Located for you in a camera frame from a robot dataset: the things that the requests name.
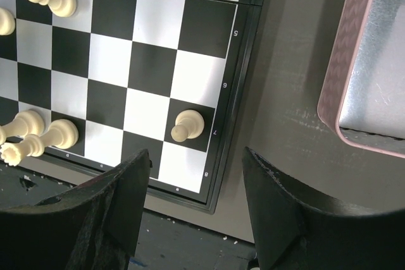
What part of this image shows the white king piece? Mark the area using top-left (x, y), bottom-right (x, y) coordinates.
top-left (1, 110), bottom-right (45, 144)

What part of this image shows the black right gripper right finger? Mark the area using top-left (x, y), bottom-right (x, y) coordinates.
top-left (242, 148), bottom-right (404, 269)

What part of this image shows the white queen piece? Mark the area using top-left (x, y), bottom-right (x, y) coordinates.
top-left (1, 119), bottom-right (79, 166)

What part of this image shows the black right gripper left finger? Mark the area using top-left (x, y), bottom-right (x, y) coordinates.
top-left (1, 149), bottom-right (151, 269)

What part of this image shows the black white chess board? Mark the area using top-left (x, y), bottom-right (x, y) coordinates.
top-left (1, 0), bottom-right (263, 212)

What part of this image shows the pink metal tray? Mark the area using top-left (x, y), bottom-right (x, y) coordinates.
top-left (317, 0), bottom-right (404, 157)

